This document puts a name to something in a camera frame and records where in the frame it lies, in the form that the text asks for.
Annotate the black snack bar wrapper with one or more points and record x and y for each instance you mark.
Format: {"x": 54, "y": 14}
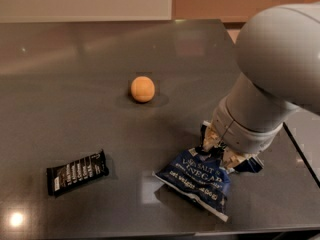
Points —
{"x": 64, "y": 178}

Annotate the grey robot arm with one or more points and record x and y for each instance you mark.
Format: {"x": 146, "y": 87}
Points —
{"x": 278, "y": 54}

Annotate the blue Kettle chip bag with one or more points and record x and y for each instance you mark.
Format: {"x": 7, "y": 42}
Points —
{"x": 201, "y": 177}

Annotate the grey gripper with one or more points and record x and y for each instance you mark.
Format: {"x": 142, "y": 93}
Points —
{"x": 240, "y": 130}

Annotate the grey side table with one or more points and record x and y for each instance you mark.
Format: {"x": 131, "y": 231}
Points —
{"x": 303, "y": 127}

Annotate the orange fruit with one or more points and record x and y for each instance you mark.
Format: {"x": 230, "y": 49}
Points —
{"x": 142, "y": 89}

